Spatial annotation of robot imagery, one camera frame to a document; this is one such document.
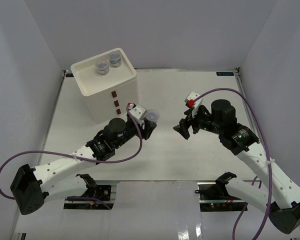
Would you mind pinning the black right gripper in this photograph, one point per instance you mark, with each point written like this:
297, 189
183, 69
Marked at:
182, 128

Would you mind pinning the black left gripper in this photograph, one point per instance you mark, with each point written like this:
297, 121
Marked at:
148, 128

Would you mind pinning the clear paper clip jar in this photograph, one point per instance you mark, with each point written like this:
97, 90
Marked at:
102, 67
152, 115

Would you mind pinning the clear jar of paper clips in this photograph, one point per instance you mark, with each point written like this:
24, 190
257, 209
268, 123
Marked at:
115, 59

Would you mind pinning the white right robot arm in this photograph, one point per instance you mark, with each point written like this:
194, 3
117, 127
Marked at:
281, 203

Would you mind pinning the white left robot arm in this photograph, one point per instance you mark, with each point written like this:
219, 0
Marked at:
60, 179

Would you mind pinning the white drawer cabinet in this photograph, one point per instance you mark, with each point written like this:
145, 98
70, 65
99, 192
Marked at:
86, 76

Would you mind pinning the blue table label sticker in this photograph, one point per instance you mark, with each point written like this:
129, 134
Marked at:
224, 73

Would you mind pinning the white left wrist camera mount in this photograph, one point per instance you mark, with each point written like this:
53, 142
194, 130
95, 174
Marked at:
137, 112

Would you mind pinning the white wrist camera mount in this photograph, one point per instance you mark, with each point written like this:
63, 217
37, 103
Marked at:
193, 101
137, 112

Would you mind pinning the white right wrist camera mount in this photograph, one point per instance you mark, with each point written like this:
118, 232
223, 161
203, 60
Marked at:
193, 101

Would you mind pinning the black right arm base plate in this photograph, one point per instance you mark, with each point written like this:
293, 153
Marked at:
212, 192

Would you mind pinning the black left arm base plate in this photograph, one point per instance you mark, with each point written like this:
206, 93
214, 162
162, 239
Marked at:
98, 193

